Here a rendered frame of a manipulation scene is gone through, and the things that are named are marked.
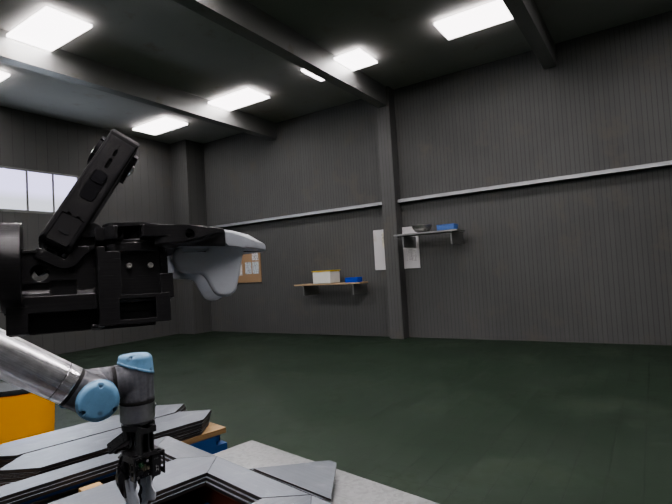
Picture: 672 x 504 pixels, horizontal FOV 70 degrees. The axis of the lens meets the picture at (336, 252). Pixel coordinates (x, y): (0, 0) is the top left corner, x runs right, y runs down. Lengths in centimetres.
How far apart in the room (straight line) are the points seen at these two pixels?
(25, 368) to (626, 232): 847
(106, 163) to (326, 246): 1034
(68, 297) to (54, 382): 62
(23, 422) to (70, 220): 371
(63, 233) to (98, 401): 64
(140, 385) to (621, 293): 821
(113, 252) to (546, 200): 875
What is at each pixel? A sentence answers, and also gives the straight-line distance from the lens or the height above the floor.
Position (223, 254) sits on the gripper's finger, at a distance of 44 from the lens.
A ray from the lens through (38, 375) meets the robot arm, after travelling 103.
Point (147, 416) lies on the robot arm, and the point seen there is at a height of 112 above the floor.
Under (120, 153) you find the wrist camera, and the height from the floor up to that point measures 153.
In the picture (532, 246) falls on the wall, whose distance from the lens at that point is 901.
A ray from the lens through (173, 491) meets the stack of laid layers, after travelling 156.
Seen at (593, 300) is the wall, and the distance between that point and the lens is 891.
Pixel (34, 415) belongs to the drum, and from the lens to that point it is 411.
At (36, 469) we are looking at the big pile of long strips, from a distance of 192.
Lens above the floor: 142
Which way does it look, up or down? 2 degrees up
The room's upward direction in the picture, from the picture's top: 3 degrees counter-clockwise
